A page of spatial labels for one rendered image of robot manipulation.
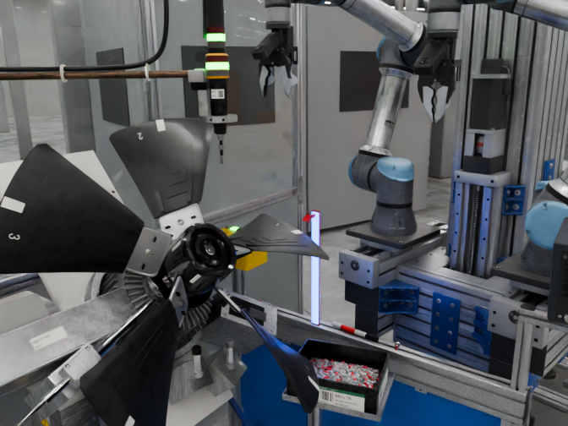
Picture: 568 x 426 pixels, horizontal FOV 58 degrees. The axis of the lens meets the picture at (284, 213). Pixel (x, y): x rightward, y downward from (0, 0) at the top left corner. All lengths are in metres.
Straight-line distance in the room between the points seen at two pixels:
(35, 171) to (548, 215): 1.04
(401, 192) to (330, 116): 3.29
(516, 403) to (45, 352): 0.97
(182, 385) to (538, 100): 1.18
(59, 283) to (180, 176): 0.33
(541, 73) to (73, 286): 1.30
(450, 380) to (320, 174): 3.74
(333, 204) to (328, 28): 1.64
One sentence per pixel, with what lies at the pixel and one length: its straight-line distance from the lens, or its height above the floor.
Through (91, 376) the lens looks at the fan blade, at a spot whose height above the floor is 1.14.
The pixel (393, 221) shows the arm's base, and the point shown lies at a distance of 1.66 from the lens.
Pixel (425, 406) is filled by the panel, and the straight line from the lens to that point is 1.43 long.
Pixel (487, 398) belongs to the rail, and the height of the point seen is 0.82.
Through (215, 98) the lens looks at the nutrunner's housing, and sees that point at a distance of 1.02.
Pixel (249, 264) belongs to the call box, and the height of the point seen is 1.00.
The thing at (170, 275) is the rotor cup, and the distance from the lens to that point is 0.99.
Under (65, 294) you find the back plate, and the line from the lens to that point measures 1.15.
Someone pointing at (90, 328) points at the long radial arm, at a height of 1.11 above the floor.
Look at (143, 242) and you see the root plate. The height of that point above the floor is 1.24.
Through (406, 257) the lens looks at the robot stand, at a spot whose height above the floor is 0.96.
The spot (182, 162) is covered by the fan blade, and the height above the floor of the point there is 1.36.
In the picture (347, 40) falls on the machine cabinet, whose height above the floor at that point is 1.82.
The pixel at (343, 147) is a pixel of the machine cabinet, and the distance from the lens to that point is 5.02.
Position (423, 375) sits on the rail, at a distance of 1.36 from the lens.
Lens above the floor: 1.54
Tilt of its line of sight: 15 degrees down
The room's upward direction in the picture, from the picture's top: 1 degrees counter-clockwise
